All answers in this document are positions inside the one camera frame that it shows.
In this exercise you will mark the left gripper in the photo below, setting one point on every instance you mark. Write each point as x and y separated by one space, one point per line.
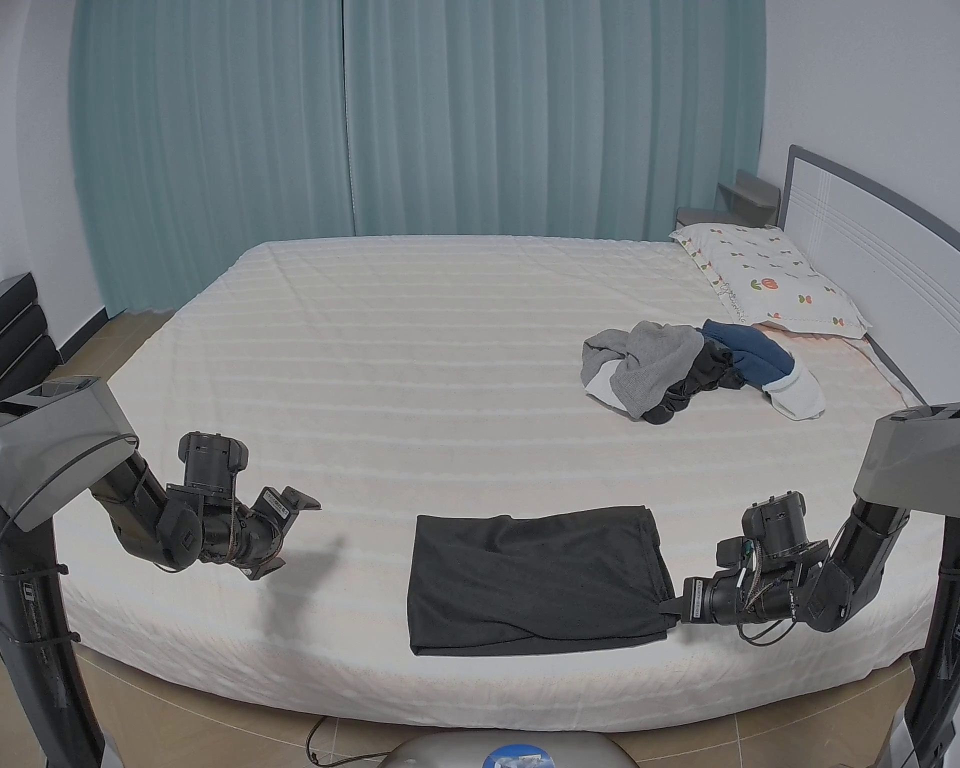
259 532

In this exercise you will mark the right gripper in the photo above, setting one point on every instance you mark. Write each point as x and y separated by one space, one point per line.
720 600

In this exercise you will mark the black T-shirt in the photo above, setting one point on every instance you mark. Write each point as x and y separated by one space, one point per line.
525 577

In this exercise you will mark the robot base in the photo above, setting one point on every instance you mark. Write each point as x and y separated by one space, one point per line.
450 754

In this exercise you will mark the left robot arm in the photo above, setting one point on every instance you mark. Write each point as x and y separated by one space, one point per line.
60 442

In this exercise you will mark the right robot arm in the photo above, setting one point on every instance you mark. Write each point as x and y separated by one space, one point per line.
900 457

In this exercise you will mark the bed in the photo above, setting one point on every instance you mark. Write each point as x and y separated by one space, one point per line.
450 375

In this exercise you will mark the pile of clothes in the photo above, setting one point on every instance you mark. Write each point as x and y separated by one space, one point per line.
652 367

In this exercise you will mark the black chest of drawers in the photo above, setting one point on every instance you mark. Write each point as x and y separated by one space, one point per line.
26 337

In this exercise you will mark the white printed pillow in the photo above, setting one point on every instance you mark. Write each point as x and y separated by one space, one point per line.
772 277

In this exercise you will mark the blue-green curtain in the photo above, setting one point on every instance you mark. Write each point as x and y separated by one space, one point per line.
540 112
210 150

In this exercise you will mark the grey bedside table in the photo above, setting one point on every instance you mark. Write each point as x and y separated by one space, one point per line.
746 191

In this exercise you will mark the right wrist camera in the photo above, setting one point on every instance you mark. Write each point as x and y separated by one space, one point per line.
731 553

